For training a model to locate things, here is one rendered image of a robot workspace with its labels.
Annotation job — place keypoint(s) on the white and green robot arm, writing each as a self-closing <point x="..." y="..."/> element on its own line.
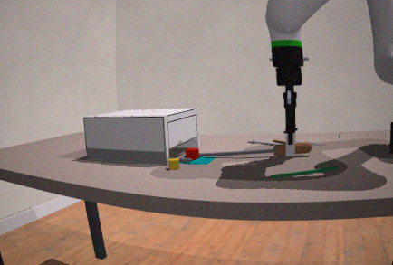
<point x="287" y="43"/>

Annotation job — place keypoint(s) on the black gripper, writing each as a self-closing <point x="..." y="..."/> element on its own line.
<point x="289" y="77"/>

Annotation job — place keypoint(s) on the teal flat square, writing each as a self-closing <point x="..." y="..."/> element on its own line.
<point x="202" y="161"/>

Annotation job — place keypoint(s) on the tool with orange wooden handle and grey metal rod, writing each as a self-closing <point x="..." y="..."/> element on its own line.
<point x="277" y="150"/>

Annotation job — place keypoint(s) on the small yellow block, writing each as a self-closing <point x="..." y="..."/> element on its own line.
<point x="173" y="163"/>

